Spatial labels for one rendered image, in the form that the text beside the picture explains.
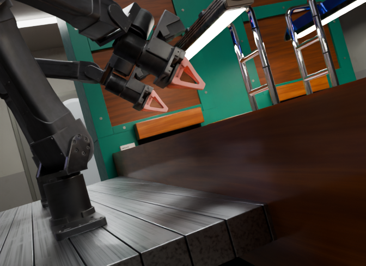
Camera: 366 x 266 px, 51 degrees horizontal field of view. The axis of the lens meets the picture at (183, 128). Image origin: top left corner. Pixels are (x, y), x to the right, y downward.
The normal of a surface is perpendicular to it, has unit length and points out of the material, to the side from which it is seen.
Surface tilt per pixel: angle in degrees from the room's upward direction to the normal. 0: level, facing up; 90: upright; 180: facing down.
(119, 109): 90
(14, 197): 90
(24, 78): 91
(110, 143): 90
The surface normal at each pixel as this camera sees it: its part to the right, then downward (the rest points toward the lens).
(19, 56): 0.74, -0.20
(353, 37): -0.89, 0.24
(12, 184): 0.37, -0.11
